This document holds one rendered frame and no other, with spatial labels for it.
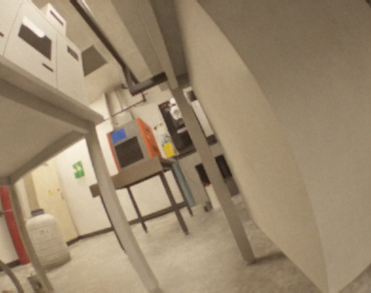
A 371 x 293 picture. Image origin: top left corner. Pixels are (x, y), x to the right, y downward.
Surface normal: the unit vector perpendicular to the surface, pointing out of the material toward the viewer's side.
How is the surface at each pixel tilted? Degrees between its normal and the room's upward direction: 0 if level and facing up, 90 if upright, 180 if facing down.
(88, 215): 90
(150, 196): 90
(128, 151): 90
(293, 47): 90
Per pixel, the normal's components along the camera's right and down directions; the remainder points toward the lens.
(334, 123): -0.11, -0.14
